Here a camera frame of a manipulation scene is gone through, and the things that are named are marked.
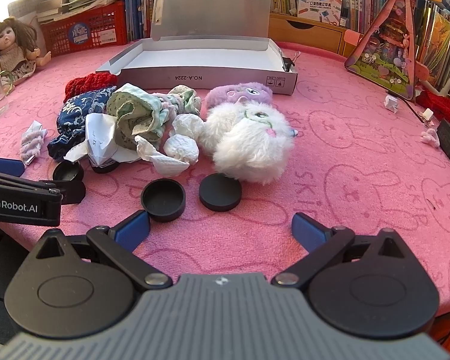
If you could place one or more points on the pink triangular toy house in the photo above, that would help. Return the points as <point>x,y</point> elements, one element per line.
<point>385,55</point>

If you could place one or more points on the small black cap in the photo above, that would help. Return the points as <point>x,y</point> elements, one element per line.
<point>68,171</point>

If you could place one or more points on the black round cap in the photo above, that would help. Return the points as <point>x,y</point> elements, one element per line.
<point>164,199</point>
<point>219,193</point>

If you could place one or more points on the white striped paper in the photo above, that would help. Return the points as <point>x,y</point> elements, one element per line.
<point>31,142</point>

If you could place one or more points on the green checked doll dress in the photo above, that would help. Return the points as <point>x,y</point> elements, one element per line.
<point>139,113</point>

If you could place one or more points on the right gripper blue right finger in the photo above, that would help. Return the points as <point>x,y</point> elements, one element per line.
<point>308,232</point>

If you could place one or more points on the black binder clip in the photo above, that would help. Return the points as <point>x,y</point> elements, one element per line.
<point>290,62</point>

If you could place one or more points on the white fluffy plush toy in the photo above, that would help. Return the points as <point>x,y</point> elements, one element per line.
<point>248,141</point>

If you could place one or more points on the red knitted item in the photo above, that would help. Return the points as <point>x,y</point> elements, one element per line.
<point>91,82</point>

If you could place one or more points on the row of blue books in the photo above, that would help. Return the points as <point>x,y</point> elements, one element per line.
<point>138,3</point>

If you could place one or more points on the small white paper cube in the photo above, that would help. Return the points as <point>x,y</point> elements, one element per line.
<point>391,103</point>

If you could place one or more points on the wooden drawer organizer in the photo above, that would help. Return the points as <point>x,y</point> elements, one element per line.
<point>290,29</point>

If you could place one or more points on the white label printer box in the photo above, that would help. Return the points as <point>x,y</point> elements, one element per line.
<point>323,11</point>

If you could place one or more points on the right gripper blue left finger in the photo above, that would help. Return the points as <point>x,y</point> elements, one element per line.
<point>133,230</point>

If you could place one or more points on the purple fluffy plush toy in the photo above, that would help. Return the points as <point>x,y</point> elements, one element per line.
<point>243,92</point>

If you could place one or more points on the grey cardboard box with lid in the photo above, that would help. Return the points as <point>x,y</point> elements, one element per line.
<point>204,44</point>

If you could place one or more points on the blue floral fabric pouch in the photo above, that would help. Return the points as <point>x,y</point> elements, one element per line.
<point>71,120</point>

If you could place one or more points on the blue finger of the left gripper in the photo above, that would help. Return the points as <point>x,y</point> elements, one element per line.
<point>72,191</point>
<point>12,167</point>

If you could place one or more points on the white paper piece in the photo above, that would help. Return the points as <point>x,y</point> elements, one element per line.
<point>99,144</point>

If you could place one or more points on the brown haired doll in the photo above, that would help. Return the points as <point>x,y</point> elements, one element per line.
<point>20,55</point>

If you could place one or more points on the red plastic basket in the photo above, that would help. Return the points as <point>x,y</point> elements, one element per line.
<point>102,26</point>

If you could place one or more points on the white tissue ball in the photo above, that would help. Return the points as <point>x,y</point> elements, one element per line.
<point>182,148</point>

